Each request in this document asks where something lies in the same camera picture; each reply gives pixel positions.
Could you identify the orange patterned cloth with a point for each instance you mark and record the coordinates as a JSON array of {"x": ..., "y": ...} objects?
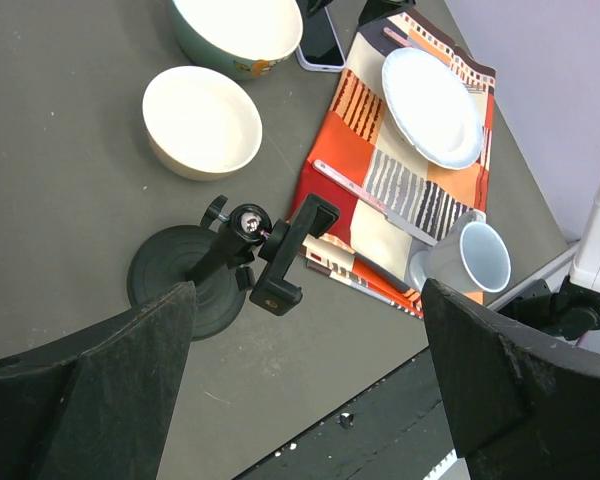
[{"x": 359, "y": 139}]

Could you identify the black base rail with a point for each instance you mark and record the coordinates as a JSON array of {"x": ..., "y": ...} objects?
[{"x": 395, "y": 429}]

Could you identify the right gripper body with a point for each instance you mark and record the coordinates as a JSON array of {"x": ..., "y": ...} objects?
[{"x": 374, "y": 10}]

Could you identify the pink handled knife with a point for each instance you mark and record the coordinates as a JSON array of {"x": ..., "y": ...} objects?
[{"x": 370, "y": 200}]

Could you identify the phone with lilac case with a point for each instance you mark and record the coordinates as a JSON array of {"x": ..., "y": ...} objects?
[{"x": 319, "y": 49}]

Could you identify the white plate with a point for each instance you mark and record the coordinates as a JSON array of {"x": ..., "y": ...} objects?
[{"x": 431, "y": 108}]

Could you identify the grey cup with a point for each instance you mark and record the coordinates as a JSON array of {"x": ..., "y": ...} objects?
[{"x": 472, "y": 257}]

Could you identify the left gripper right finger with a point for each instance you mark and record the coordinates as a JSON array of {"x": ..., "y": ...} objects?
[{"x": 520, "y": 404}]

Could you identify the large green bowl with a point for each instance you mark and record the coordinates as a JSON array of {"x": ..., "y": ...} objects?
[{"x": 243, "y": 40}]

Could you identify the small cream bowl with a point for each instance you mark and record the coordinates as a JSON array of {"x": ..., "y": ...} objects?
[{"x": 201, "y": 125}]

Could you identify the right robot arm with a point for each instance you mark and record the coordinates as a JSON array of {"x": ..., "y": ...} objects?
[{"x": 570, "y": 312}]

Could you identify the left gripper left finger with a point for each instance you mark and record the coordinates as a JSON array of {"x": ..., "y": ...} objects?
[{"x": 98, "y": 403}]

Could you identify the black round-base phone holder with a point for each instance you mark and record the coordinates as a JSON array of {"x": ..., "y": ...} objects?
[{"x": 231, "y": 258}]

